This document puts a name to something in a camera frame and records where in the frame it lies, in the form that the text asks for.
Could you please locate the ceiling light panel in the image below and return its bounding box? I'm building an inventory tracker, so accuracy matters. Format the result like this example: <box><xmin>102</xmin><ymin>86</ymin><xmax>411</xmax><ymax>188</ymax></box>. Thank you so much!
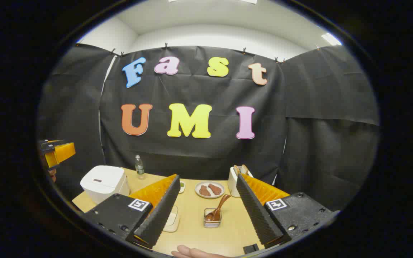
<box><xmin>321</xmin><ymin>32</ymin><xmax>342</xmax><ymax>46</ymax></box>

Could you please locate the metal wire chopstick holder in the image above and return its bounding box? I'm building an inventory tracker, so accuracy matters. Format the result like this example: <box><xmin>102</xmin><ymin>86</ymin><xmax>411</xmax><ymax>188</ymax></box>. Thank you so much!
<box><xmin>203</xmin><ymin>208</ymin><xmax>222</xmax><ymax>228</ymax></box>

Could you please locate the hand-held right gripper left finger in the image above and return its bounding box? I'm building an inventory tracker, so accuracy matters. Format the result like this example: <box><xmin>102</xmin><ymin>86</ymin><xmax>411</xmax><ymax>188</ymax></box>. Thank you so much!
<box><xmin>83</xmin><ymin>175</ymin><xmax>181</xmax><ymax>249</ymax></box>

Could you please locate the white rice cooker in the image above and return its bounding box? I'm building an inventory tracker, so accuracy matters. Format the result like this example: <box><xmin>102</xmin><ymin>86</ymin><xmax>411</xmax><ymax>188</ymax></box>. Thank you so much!
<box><xmin>80</xmin><ymin>165</ymin><xmax>130</xmax><ymax>205</ymax></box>

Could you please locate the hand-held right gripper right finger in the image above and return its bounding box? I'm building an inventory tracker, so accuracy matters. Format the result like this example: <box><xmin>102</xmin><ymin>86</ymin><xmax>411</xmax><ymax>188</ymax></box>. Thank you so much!
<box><xmin>236</xmin><ymin>173</ymin><xmax>336</xmax><ymax>248</ymax></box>

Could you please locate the white oval plate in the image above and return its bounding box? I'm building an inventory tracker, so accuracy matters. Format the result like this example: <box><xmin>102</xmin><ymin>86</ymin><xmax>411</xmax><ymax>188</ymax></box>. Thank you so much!
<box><xmin>195</xmin><ymin>181</ymin><xmax>225</xmax><ymax>199</ymax></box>

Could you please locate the brown wooden spoon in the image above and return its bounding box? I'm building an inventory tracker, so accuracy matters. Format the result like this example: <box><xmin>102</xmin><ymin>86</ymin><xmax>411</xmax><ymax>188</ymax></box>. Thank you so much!
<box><xmin>205</xmin><ymin>194</ymin><xmax>231</xmax><ymax>221</ymax></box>

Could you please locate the clear plastic water bottle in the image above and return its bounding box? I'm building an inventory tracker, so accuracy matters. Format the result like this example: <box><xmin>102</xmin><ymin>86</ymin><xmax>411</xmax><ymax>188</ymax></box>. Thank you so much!
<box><xmin>135</xmin><ymin>155</ymin><xmax>145</xmax><ymax>180</ymax></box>

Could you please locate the white toaster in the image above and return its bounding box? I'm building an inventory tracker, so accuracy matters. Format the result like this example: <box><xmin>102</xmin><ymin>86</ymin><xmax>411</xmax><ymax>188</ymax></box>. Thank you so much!
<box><xmin>228</xmin><ymin>166</ymin><xmax>253</xmax><ymax>197</ymax></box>

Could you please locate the black backdrop cloth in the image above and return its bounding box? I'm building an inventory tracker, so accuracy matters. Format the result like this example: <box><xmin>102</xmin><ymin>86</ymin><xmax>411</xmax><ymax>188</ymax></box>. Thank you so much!
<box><xmin>38</xmin><ymin>44</ymin><xmax>380</xmax><ymax>212</ymax></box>

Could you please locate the clear glass dish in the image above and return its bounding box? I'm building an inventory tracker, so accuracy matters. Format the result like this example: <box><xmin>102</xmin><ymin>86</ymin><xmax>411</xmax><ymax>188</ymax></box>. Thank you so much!
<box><xmin>163</xmin><ymin>205</ymin><xmax>180</xmax><ymax>233</ymax></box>

